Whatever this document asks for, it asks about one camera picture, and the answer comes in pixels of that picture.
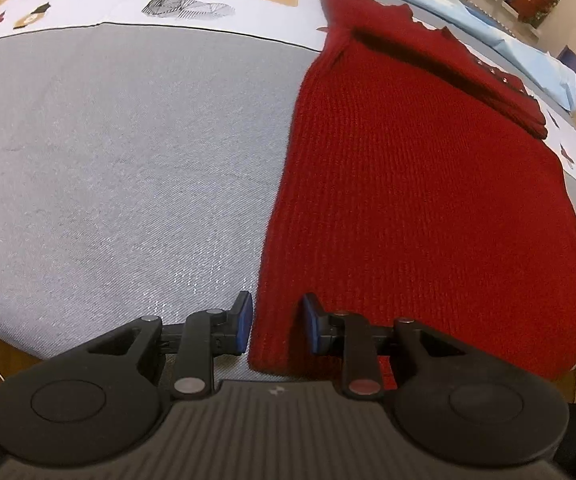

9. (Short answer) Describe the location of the grey deer-print bedsheet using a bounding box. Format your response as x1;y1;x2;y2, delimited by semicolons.
0;0;576;376

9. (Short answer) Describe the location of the beige window sill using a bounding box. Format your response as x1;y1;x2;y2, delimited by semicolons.
438;0;541;39

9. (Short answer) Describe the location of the purple box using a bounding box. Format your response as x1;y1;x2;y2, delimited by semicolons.
558;45;576;87

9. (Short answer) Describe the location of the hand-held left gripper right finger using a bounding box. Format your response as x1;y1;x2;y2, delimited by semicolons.
302;292;468;397

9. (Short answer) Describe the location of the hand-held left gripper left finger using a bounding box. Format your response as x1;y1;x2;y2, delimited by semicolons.
85;290;255;401

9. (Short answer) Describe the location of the light blue duvet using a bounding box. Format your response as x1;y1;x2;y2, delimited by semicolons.
278;0;576;112

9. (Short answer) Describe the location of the red knit sweater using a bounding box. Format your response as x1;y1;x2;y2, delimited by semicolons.
248;0;576;381

